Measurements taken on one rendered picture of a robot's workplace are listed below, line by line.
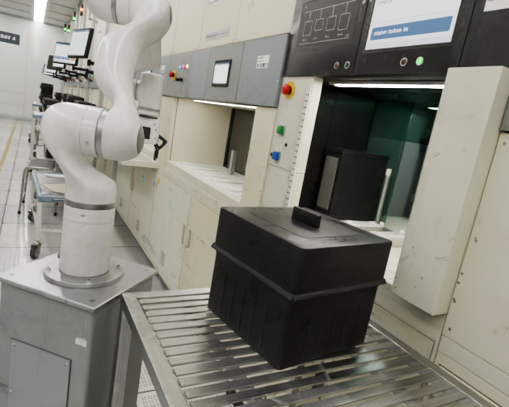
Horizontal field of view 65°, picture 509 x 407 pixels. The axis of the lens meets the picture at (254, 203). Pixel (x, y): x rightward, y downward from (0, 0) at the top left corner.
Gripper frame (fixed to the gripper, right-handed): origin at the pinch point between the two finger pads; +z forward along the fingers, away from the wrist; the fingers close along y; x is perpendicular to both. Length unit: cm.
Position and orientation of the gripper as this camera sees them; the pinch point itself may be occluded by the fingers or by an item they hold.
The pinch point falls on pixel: (143, 155)
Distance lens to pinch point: 164.4
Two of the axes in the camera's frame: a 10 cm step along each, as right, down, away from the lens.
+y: 9.8, 1.5, 1.0
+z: -1.7, 9.7, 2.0
